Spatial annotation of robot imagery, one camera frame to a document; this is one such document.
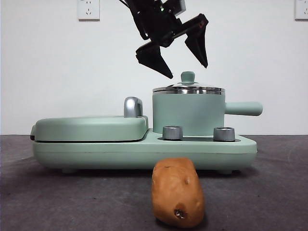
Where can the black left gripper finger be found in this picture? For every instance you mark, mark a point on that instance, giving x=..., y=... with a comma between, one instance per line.
x=154, y=60
x=198, y=48

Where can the brown potato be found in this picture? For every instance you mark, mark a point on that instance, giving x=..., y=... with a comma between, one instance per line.
x=178, y=192

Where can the mint green breakfast maker base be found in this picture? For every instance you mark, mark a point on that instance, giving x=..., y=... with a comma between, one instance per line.
x=120, y=154

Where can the mint green hinged griddle cover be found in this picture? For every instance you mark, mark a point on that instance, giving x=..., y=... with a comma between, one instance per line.
x=91, y=128

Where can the silver control knob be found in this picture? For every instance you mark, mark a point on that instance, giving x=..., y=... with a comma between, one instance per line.
x=223, y=134
x=172, y=132

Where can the white wall socket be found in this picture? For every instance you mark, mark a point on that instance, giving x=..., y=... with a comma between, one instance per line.
x=302, y=9
x=88, y=10

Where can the glass pot lid green knob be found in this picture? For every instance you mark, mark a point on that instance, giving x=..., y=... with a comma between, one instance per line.
x=188, y=77

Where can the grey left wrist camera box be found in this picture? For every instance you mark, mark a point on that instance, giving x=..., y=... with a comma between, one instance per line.
x=176, y=7

